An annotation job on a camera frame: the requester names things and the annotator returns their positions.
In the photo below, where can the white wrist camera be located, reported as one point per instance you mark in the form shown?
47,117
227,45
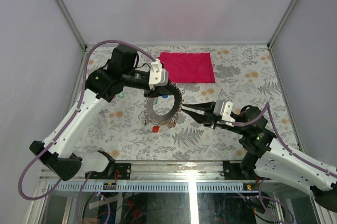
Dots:
224,109
159,76

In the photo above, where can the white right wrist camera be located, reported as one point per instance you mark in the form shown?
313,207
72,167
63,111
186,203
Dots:
224,109

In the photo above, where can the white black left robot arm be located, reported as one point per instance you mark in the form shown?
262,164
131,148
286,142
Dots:
128,66

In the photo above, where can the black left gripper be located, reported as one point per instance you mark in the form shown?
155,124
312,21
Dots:
157,90

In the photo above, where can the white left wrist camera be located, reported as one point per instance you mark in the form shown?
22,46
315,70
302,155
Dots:
159,76

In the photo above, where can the red tag key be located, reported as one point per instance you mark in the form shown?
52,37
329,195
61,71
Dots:
155,129

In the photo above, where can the red folded cloth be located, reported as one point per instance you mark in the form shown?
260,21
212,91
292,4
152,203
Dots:
188,67

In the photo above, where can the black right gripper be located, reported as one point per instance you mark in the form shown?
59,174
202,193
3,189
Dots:
210,120

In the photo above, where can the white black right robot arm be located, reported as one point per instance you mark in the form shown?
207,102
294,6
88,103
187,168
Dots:
268,156

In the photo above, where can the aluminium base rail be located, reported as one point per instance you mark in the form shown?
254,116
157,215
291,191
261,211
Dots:
166,171

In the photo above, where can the grey disc with key rings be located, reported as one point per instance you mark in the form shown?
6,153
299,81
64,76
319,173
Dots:
166,111

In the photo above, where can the white slotted cable duct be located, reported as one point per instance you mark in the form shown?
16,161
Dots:
129,186

